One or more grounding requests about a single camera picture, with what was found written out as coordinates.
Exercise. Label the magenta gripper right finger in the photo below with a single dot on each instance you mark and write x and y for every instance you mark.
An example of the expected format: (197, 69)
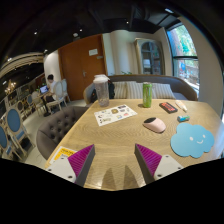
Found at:
(153, 165)

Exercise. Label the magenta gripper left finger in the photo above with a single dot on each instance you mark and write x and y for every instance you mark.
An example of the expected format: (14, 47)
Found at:
(74, 168)

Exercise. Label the pink computer mouse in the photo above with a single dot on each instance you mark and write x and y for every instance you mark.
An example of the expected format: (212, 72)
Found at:
(155, 124)

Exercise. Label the blue cloud mouse pad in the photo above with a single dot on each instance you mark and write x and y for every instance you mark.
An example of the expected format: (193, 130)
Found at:
(191, 140)

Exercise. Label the yellow white sticker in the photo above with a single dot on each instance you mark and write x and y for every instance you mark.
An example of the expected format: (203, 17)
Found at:
(62, 152)

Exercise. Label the grey tufted armchair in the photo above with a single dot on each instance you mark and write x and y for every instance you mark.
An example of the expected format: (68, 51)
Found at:
(55, 127)

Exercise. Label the white sticker sheet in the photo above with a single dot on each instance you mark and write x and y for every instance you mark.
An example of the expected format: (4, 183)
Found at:
(114, 114)

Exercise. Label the small teal tube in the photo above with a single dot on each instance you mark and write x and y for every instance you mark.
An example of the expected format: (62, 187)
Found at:
(183, 118)

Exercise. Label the seated person in white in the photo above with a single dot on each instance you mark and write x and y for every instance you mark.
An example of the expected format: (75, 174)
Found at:
(50, 97)

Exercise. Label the green drink can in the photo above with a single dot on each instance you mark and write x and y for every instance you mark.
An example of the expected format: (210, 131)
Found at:
(147, 94)

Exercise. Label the blue white chair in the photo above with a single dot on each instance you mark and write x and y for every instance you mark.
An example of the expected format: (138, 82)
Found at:
(16, 128)

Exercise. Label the grey sofa with cushions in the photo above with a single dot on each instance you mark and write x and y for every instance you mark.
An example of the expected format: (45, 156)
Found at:
(163, 87)

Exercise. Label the black backpack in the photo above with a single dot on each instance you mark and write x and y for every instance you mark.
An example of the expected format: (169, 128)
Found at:
(111, 89)

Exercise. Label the open laptop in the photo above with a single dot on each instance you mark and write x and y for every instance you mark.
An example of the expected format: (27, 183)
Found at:
(43, 89)

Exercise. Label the clear plastic shaker bottle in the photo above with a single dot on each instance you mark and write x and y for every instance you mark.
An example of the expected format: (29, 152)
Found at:
(102, 91)

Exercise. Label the wooden double door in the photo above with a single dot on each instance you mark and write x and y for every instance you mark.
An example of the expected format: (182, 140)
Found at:
(79, 62)

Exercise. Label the arched cabinet mirror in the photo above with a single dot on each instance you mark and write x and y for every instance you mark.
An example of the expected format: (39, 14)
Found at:
(149, 56)

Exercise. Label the large window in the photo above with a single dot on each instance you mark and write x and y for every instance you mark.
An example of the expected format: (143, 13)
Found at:
(184, 55)

